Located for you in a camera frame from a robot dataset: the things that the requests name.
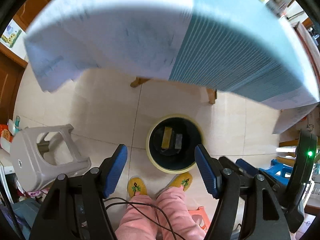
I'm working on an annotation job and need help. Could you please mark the purple white small carton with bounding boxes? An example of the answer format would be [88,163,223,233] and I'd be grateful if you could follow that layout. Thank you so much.
[175,134,183,150]

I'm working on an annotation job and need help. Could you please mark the tall yellow white carton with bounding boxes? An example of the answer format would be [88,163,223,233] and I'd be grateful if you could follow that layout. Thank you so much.
[161,127,172,150]

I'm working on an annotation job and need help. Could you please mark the round yellow trash bin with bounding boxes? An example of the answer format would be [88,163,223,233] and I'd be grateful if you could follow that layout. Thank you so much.
[146,114,205,174]

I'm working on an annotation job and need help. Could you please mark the blue plastic stool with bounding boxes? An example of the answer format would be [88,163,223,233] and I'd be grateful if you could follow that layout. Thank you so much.
[259,159,293,186]

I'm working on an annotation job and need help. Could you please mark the orange plastic stool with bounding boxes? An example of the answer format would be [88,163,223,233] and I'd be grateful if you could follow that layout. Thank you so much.
[188,206,210,232]

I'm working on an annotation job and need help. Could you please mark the pink trouser legs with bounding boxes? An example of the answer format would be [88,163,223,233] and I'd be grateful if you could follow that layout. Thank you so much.
[115,187,206,239]

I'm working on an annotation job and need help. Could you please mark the grey plastic stool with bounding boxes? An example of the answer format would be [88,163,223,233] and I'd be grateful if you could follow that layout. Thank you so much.
[9,124,91,192]

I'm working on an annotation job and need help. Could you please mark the leaf pattern teal tablecloth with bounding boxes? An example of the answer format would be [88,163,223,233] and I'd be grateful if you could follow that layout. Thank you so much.
[24,0,319,133]

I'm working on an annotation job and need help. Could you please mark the black thin cable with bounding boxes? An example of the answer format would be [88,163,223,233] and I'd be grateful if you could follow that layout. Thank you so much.
[103,197,187,240]

